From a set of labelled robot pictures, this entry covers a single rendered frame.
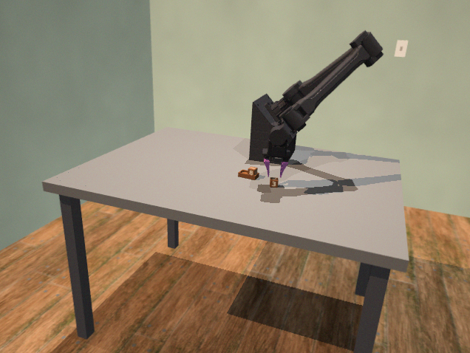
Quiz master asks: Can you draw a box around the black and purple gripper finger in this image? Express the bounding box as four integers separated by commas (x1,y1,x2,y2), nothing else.
280,162,288,178
264,159,270,177

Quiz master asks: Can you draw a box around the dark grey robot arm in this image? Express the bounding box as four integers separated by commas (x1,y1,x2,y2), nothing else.
265,30,383,162

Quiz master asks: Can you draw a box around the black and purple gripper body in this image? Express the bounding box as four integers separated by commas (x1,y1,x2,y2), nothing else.
262,148,291,162

